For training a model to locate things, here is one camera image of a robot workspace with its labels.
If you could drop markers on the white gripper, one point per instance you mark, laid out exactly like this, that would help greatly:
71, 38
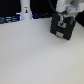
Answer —
63, 20

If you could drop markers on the black kcup holder drawer box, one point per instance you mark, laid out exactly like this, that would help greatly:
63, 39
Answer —
65, 33

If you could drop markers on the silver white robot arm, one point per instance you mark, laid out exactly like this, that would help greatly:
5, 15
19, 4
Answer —
68, 9

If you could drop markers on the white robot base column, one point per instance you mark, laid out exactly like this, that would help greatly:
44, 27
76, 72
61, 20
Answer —
26, 13

